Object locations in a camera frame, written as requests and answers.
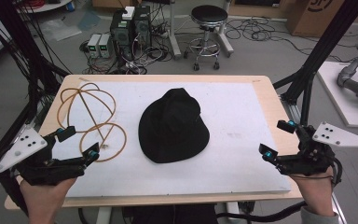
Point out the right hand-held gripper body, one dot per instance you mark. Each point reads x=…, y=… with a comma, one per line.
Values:
x=313, y=157

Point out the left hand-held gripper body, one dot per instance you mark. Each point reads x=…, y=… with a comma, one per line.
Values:
x=34, y=161

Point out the person's right hand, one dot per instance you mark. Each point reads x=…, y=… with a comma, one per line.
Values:
x=315, y=193

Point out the person's left hand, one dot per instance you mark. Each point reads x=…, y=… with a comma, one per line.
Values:
x=45, y=199

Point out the wooden table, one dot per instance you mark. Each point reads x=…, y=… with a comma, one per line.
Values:
x=270, y=99

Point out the white table mat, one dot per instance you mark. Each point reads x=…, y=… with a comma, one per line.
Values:
x=230, y=109

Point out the white floor platform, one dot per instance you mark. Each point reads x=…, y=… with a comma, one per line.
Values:
x=341, y=102

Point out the black bucket hat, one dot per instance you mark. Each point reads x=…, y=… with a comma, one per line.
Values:
x=174, y=127

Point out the grey power supply unit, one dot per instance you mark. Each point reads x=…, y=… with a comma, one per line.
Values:
x=105, y=45
x=93, y=45

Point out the clear plastic sheet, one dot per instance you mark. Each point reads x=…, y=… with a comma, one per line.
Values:
x=60, y=29

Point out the black computer tower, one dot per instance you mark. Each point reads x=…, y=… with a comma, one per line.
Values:
x=142, y=26
x=121, y=34

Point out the cardboard box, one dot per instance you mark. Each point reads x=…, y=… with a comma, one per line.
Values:
x=323, y=15

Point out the blue tape roll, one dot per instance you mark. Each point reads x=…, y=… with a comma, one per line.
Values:
x=70, y=6

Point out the white round table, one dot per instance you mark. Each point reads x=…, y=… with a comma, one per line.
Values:
x=46, y=6

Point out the black round stool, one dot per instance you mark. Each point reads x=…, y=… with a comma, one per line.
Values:
x=209, y=15

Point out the white box device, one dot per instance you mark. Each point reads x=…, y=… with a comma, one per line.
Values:
x=128, y=13

